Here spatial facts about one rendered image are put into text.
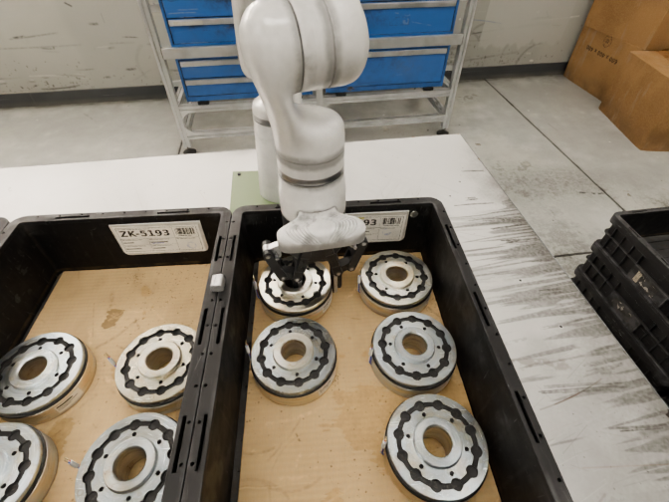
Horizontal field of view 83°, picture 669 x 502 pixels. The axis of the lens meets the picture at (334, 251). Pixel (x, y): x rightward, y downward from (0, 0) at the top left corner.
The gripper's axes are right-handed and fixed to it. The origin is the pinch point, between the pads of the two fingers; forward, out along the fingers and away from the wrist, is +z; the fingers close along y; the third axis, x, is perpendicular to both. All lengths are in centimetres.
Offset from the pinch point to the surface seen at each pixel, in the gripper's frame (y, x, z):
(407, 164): -32, -48, 15
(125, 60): 97, -277, 57
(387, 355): -6.4, 13.2, -0.8
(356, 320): -4.5, 5.8, 2.2
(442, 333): -14.1, 11.6, -0.7
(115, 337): 27.6, 2.3, 2.2
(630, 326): -86, -6, 46
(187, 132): 51, -187, 71
